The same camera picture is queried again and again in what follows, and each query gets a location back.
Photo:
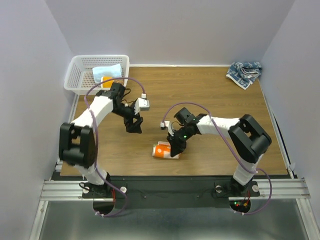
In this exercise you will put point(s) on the blue patterned crumpled towel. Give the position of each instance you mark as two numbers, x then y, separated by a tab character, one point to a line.
244	74

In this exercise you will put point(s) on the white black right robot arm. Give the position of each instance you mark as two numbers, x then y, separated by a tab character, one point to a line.
244	136

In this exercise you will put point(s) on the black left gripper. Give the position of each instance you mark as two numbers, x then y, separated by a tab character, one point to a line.
133	127

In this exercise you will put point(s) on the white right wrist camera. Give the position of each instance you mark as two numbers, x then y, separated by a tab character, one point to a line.
167	125

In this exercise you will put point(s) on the white perforated plastic basket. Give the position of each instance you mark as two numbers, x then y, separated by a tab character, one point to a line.
79	77

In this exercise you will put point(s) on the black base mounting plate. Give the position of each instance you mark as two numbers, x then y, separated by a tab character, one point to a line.
170	192

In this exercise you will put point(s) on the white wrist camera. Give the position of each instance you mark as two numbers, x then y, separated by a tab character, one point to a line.
167	125
141	104

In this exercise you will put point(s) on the orange rolled towel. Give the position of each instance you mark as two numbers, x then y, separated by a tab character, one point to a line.
106	81

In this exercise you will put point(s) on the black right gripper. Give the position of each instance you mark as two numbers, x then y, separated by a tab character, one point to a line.
177	147

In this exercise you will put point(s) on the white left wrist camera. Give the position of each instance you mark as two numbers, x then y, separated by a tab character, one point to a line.
141	104

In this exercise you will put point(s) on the orange white fox towel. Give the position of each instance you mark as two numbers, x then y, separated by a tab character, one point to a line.
162	150

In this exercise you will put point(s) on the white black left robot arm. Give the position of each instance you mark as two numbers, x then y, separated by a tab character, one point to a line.
79	139

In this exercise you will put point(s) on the aluminium front frame rail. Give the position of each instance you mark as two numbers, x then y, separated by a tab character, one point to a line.
281	189

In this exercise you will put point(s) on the light blue rolled towel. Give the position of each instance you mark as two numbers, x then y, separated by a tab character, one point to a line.
113	71

